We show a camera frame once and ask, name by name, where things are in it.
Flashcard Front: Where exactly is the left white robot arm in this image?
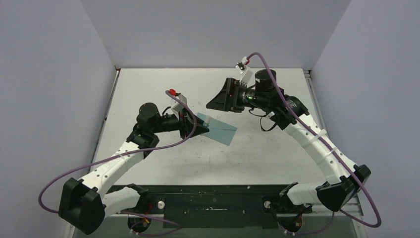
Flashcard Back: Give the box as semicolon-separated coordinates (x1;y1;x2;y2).
58;103;210;235

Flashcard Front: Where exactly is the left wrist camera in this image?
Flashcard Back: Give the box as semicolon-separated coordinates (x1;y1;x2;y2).
171;93;187;115

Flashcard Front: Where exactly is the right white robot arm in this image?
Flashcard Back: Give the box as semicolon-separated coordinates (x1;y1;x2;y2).
206;69;371;212

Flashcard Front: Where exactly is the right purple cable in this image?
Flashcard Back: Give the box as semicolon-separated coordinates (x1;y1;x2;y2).
246;52;382;237

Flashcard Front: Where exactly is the green white glue stick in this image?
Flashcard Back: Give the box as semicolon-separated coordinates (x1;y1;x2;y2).
203;116;212;127

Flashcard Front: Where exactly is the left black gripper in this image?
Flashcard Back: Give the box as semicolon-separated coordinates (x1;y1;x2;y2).
151;105;209;140

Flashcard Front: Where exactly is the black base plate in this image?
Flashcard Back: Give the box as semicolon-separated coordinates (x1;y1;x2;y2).
127;185;312;229

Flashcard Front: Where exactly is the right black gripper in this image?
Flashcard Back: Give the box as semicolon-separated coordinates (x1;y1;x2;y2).
206;79;268;114

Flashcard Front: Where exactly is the teal envelope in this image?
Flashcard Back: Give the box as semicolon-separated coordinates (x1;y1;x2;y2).
197;113;237;146

